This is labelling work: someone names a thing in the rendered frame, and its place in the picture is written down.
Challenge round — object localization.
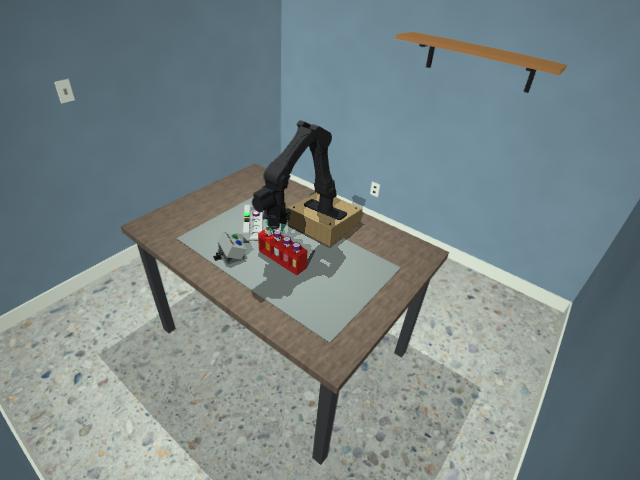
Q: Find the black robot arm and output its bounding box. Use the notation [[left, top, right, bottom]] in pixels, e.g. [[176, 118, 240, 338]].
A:
[[252, 120, 347, 229]]

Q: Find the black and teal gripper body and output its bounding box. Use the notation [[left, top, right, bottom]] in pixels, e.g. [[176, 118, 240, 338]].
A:
[[263, 203, 291, 224]]

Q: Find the pale grey flat mat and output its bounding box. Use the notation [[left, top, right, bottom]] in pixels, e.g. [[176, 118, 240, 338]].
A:
[[177, 197, 401, 343]]

